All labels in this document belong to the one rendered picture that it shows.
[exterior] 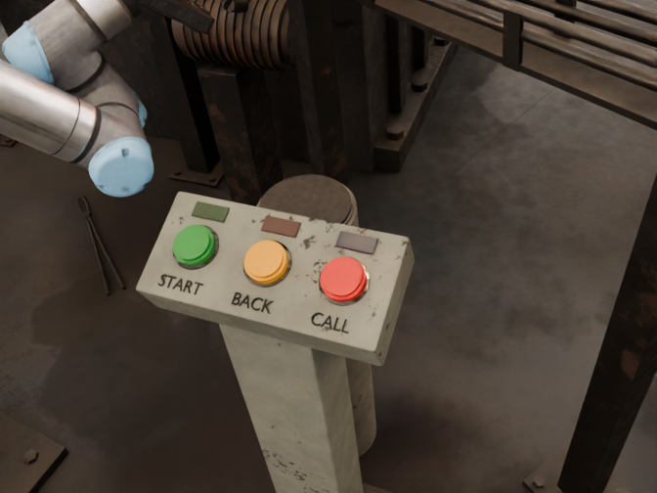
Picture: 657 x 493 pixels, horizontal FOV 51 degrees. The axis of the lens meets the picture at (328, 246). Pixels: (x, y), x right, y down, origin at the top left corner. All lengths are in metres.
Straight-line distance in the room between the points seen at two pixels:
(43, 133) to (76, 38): 0.15
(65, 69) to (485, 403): 0.83
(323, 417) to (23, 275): 1.02
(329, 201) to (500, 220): 0.77
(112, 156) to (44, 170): 1.07
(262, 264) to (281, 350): 0.10
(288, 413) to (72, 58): 0.51
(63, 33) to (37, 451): 0.72
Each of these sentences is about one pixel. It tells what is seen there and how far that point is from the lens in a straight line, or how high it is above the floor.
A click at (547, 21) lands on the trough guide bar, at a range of 0.69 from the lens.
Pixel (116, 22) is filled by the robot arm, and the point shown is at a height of 0.66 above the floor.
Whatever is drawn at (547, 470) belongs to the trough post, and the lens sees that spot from 1.19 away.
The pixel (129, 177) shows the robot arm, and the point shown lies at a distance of 0.87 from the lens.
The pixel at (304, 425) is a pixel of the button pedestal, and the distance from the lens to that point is 0.79.
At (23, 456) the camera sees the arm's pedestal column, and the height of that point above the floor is 0.03.
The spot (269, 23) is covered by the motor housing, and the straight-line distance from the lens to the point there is 1.18.
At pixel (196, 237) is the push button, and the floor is 0.61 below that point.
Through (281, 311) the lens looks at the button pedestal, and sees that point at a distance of 0.61.
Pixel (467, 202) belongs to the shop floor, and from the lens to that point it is 1.56.
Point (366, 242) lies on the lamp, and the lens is 0.62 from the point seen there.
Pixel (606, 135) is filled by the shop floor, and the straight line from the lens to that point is 1.79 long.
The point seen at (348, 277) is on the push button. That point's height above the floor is 0.61.
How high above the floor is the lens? 1.06
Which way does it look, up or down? 46 degrees down
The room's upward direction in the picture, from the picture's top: 8 degrees counter-clockwise
